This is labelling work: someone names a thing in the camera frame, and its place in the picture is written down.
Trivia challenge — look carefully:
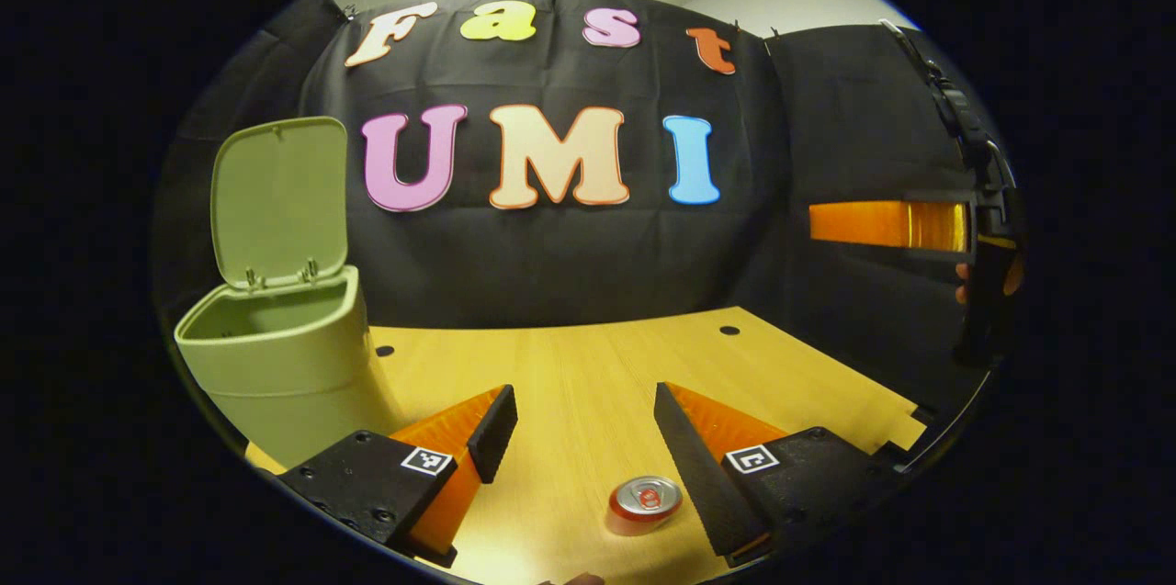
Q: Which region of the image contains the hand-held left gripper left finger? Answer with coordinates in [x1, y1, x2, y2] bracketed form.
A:
[277, 383, 519, 568]

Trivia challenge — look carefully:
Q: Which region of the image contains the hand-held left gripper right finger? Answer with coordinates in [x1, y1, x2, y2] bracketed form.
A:
[652, 380, 908, 568]

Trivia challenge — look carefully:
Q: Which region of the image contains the red pop can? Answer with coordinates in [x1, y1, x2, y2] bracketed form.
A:
[605, 475, 684, 537]

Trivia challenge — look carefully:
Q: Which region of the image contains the pale green garbage bin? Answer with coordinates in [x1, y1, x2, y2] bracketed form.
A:
[173, 116, 407, 468]

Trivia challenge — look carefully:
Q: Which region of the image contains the wooden desktop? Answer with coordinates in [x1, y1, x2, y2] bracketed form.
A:
[243, 307, 929, 585]

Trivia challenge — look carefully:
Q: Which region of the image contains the black backdrop cloth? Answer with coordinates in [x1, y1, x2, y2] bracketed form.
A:
[152, 0, 1021, 402]

